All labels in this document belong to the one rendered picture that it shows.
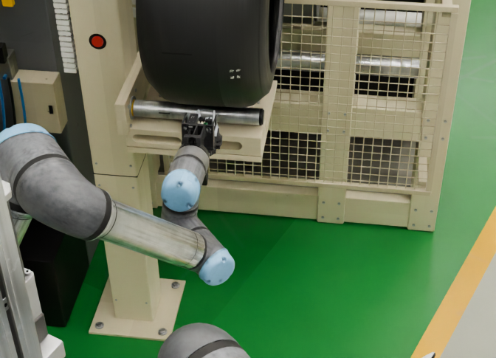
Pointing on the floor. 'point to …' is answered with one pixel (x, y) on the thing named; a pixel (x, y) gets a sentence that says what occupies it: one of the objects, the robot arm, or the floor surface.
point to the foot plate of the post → (105, 322)
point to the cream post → (141, 281)
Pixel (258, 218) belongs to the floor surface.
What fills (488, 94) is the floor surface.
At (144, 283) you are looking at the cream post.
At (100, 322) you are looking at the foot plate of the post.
